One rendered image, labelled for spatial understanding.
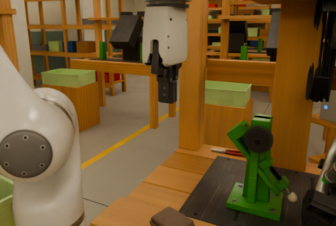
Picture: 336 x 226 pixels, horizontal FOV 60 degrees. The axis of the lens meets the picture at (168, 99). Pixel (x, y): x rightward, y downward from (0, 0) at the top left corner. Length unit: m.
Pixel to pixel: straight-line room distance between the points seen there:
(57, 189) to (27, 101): 0.18
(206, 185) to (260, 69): 0.52
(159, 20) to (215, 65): 0.82
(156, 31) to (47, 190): 0.33
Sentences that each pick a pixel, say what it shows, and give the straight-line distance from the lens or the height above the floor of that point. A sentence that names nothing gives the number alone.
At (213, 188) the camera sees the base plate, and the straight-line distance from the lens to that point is 1.02.
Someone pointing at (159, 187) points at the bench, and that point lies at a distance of 1.05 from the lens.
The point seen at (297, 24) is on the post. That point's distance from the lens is 1.14.
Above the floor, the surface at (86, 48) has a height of 0.93.
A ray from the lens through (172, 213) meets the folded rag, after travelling 0.84.
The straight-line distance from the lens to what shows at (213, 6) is 10.73.
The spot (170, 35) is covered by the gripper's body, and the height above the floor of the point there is 1.40.
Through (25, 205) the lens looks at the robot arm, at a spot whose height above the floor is 1.13.
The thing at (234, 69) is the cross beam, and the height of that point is 1.24.
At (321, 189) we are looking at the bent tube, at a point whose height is 0.99.
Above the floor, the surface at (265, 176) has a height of 1.01.
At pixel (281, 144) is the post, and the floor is 0.98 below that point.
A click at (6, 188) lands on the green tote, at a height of 0.93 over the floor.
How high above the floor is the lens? 1.42
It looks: 14 degrees down
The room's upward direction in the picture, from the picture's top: straight up
